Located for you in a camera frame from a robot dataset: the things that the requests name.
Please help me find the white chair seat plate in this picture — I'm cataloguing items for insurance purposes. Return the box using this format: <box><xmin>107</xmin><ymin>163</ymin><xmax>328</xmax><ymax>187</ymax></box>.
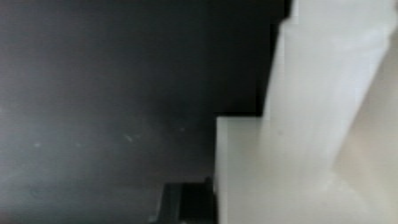
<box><xmin>216</xmin><ymin>0</ymin><xmax>398</xmax><ymax>224</ymax></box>

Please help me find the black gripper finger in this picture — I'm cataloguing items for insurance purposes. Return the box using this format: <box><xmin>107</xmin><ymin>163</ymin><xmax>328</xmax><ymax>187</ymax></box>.
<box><xmin>155</xmin><ymin>179</ymin><xmax>218</xmax><ymax>224</ymax></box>

